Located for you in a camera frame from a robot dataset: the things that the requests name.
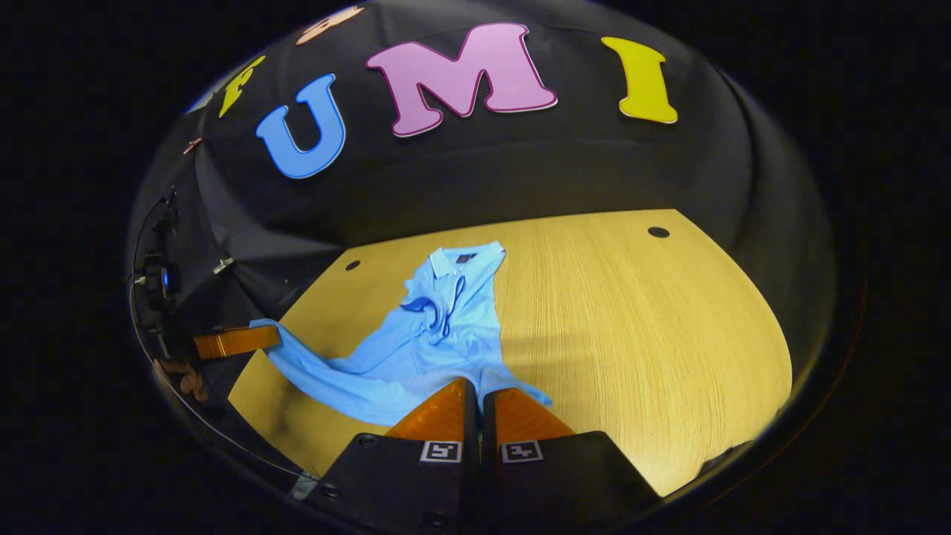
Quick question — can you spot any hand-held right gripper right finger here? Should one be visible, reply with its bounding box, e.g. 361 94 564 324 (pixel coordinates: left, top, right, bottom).
483 386 663 535

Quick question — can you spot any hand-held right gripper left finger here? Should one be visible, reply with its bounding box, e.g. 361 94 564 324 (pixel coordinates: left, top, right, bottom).
312 377 481 535

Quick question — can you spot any light blue T-shirt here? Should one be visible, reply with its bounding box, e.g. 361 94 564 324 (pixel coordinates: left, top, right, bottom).
250 241 554 427

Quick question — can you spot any black backdrop cloth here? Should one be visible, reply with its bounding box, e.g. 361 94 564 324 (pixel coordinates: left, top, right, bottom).
126 0 837 357

